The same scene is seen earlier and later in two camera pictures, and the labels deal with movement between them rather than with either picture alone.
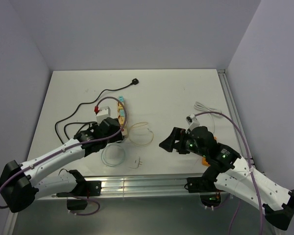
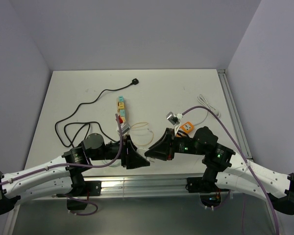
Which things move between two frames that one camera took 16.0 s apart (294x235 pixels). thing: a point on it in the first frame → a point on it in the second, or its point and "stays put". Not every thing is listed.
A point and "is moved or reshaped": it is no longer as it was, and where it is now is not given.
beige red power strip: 121,116 stays put
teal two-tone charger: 121,98 stays put
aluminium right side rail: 231,102 stays put
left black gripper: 115,138 → 133,159
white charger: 134,162 is moved or reshaped
